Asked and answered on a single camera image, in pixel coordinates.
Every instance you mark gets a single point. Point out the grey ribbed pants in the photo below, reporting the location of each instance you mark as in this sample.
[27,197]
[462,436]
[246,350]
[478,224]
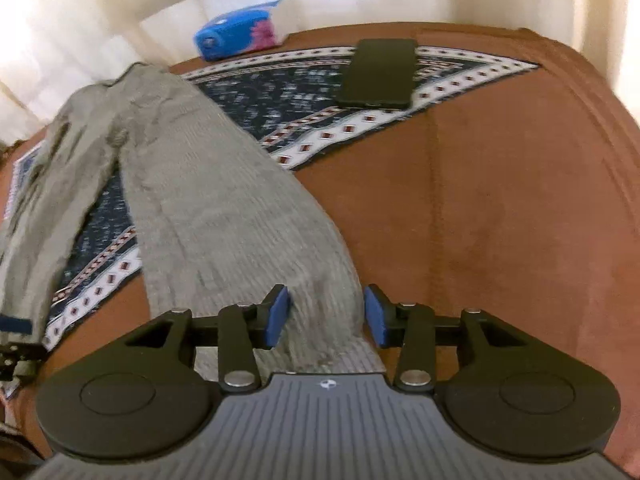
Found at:
[210,200]

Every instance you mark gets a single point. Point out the blue tissue pack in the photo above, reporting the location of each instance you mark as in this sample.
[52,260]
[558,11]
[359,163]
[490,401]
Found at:
[235,35]

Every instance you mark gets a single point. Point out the black smartphone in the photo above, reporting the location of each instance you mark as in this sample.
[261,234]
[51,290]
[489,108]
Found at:
[377,72]

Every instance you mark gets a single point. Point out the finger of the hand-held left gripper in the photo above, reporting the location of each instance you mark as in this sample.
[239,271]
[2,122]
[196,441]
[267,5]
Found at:
[15,325]

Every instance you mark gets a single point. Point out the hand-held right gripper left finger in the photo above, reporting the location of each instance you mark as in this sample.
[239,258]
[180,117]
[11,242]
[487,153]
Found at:
[278,317]

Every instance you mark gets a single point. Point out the navy white patterned mat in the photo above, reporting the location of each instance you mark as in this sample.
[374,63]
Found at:
[280,95]

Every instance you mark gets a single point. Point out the white curtain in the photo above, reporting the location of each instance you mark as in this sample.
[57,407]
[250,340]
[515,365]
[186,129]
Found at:
[100,5]

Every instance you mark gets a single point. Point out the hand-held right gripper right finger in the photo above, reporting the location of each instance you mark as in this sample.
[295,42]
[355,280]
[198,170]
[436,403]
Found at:
[376,317]

